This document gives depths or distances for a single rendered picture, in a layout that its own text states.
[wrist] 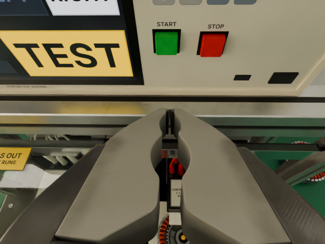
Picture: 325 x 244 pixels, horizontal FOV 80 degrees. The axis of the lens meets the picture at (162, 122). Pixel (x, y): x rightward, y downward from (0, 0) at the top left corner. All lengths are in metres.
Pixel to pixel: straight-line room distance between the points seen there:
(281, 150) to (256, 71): 0.13
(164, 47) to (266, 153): 0.20
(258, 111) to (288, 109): 0.03
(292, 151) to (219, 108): 0.13
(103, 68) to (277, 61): 0.16
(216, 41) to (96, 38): 0.10
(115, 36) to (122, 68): 0.03
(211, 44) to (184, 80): 0.05
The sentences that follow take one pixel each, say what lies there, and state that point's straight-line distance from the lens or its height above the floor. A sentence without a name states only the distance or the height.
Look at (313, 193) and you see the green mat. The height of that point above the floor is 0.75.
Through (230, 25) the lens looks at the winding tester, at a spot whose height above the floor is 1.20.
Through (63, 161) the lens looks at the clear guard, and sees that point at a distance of 0.26.
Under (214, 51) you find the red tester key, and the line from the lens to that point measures 0.18.
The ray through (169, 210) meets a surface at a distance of 0.43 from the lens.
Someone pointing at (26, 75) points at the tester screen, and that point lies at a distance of 0.25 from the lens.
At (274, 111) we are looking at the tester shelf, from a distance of 0.24.
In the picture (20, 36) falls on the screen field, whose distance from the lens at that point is 0.21.
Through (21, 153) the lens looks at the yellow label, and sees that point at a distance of 0.30.
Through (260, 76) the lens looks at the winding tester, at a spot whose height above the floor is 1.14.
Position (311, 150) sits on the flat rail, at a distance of 0.33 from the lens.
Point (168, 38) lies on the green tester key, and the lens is 0.17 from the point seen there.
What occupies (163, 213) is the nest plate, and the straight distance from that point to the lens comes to 0.51.
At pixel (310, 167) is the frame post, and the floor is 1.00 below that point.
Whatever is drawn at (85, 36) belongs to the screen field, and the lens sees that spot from 0.19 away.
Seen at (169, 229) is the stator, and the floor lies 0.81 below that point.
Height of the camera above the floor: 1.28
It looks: 58 degrees down
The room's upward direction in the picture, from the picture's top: 2 degrees counter-clockwise
